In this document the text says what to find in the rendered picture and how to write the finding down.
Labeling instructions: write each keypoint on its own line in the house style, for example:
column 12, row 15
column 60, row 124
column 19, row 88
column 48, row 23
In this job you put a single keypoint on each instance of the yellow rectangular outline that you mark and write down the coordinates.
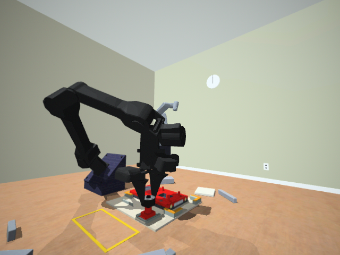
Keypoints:
column 96, row 242

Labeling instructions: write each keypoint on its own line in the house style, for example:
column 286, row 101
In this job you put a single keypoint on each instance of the cream flat rectangular block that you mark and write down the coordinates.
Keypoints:
column 205, row 191

